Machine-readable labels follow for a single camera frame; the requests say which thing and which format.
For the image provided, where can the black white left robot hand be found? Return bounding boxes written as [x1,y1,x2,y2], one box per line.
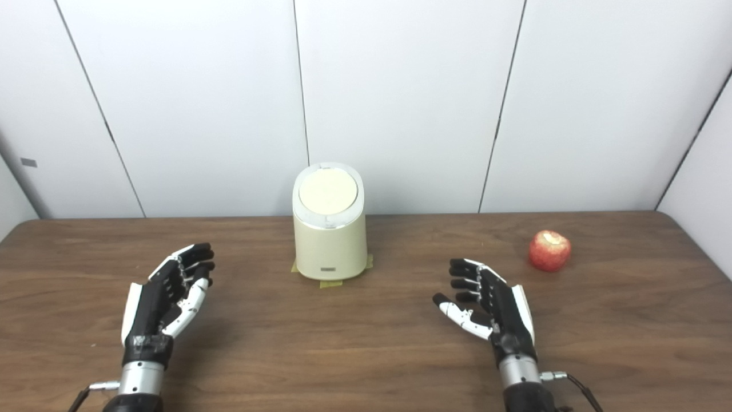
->
[120,243,216,368]

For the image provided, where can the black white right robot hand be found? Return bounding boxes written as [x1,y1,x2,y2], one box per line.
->
[432,258,538,367]

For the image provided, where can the red apple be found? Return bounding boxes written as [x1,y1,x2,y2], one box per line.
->
[528,230,572,272]

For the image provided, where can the cream-colored round bin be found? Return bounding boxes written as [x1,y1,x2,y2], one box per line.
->
[292,162,368,281]

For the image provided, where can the cream round bin lid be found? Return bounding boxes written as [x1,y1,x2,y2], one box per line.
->
[299,168,359,216]

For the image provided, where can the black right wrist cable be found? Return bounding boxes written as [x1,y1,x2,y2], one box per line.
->
[540,371,604,412]

